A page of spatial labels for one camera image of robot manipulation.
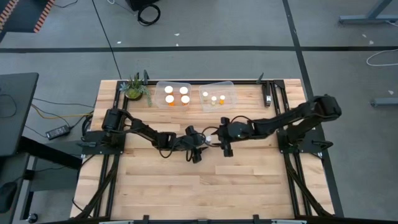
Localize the yellow cable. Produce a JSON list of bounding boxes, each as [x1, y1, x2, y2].
[[30, 104, 94, 121]]

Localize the black coiled floor cable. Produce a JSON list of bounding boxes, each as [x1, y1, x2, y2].
[[137, 3, 162, 26]]

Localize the grey table foot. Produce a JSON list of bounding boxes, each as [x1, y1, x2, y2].
[[369, 97, 398, 109]]

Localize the grey table base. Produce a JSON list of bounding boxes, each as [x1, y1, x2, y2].
[[338, 0, 398, 25]]

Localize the white floor cable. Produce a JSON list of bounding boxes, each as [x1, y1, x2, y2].
[[366, 48, 398, 67]]

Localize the black clamp with silver end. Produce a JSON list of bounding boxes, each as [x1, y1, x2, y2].
[[262, 81, 273, 108]]

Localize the black power adapter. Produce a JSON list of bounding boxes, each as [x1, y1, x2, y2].
[[45, 124, 71, 141]]

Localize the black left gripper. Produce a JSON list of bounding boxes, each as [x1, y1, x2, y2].
[[185, 125, 208, 164]]

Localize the black aluminium table frame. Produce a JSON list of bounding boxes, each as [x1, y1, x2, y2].
[[70, 79, 346, 224]]

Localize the black orange striped mat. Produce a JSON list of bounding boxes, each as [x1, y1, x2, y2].
[[0, 0, 57, 34]]

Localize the black box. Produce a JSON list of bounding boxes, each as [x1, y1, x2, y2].
[[126, 0, 161, 12]]

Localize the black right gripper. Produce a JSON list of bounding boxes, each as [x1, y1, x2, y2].
[[212, 116, 234, 158]]

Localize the potted succulent plant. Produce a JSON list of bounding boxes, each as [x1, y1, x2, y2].
[[119, 73, 153, 106]]

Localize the clear plastic bin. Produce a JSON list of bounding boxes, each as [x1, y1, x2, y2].
[[154, 80, 192, 110], [198, 81, 239, 112]]

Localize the black desk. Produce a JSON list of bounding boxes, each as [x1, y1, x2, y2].
[[0, 72, 40, 157]]

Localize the long black floor cable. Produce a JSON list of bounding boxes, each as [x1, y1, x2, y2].
[[91, 0, 123, 80]]

